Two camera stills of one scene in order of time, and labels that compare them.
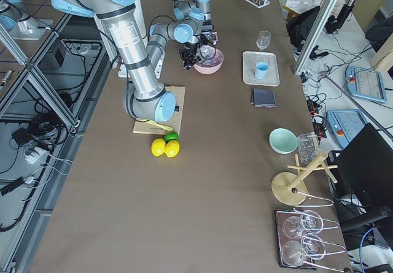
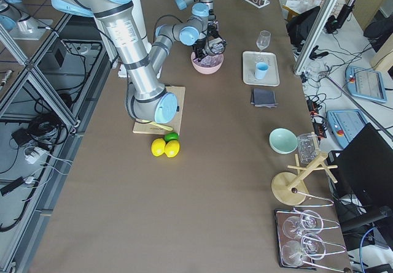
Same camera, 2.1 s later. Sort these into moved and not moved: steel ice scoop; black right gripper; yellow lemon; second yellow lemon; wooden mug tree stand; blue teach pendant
Moved: black right gripper; steel ice scoop
Not moved: second yellow lemon; wooden mug tree stand; yellow lemon; blue teach pendant
